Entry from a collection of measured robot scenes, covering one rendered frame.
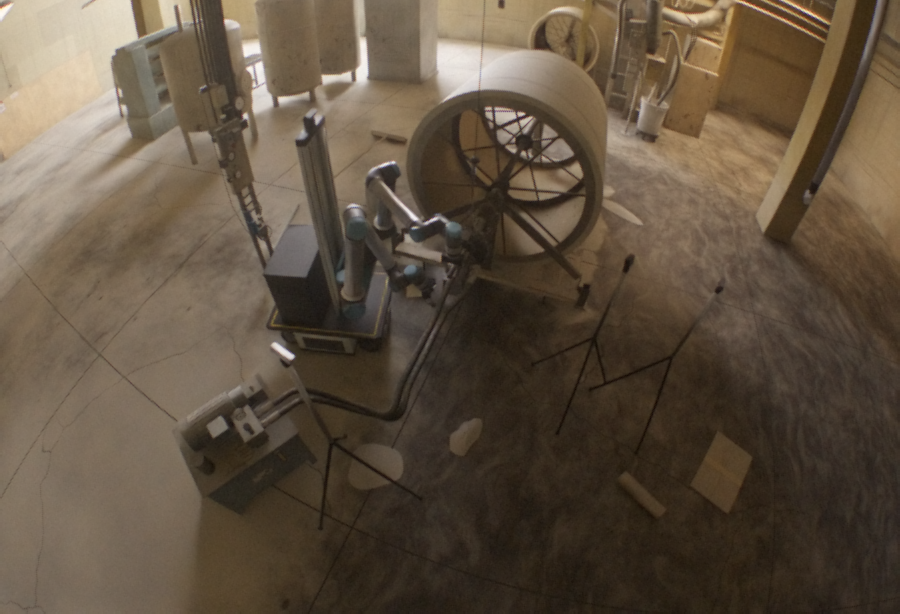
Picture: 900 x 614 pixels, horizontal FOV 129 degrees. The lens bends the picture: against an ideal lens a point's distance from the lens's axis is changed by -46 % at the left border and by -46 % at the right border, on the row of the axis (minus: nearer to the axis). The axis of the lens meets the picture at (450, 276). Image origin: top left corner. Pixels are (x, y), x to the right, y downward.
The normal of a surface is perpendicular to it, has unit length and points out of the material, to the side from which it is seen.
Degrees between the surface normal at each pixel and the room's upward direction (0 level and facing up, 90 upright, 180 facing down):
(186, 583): 0
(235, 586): 0
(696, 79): 90
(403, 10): 90
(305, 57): 90
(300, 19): 90
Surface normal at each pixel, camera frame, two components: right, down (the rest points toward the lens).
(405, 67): -0.35, 0.65
